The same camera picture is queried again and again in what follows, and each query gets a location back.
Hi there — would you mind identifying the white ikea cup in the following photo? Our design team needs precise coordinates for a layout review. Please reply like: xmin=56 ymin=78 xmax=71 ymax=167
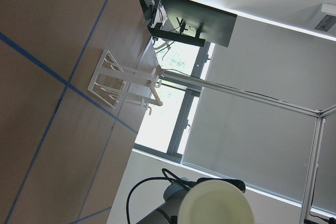
xmin=177 ymin=179 xmax=255 ymax=223

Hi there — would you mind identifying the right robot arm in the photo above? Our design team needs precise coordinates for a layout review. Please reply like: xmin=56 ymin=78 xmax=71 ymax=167
xmin=138 ymin=178 xmax=207 ymax=224

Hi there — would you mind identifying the aluminium frame post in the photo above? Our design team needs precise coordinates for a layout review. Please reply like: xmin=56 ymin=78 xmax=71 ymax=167
xmin=160 ymin=69 xmax=335 ymax=223

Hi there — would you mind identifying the white wire cup rack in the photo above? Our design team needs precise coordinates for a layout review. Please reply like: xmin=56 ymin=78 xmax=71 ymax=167
xmin=88 ymin=49 xmax=163 ymax=110

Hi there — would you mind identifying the black computer monitor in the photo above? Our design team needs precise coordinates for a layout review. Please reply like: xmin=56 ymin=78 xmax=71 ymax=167
xmin=149 ymin=0 xmax=237 ymax=47

